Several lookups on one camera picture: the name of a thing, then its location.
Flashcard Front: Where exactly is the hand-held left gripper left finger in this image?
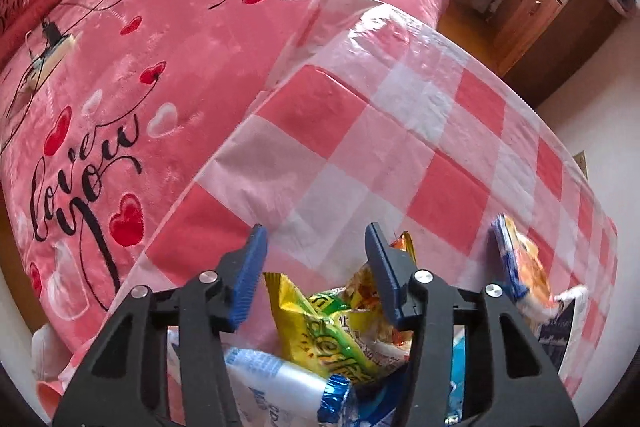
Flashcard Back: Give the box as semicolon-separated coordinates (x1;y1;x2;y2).
52;224;268;427

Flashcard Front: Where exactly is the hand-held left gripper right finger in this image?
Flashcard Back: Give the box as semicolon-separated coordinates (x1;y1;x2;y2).
364;222;581;427

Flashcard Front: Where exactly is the yellow green snack packet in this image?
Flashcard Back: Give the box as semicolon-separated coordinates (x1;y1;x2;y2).
263;272;416;388

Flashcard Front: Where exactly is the yellow noodle packet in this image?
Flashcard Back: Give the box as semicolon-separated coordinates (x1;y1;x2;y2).
320;231;418;348

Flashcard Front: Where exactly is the white plastic bottle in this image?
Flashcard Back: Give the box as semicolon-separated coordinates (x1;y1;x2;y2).
225;347;357;424

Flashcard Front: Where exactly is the red white checked tablecloth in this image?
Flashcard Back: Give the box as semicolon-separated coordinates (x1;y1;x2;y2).
37;0;618;427

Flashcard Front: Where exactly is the orange blue snack packet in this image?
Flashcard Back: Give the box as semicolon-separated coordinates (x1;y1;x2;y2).
489;213;556;323

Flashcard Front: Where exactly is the dark blue carton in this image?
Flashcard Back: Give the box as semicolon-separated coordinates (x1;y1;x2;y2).
537;284;591;368

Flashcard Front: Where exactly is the pink heart printed blanket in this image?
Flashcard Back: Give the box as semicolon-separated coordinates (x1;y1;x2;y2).
0;0;456;348

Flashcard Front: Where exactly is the brown wooden cabinet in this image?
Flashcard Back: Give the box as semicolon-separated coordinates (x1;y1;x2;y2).
487;0;626;102

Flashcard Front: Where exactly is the white power strip with cable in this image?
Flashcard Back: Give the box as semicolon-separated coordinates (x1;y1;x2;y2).
30;22;81;78

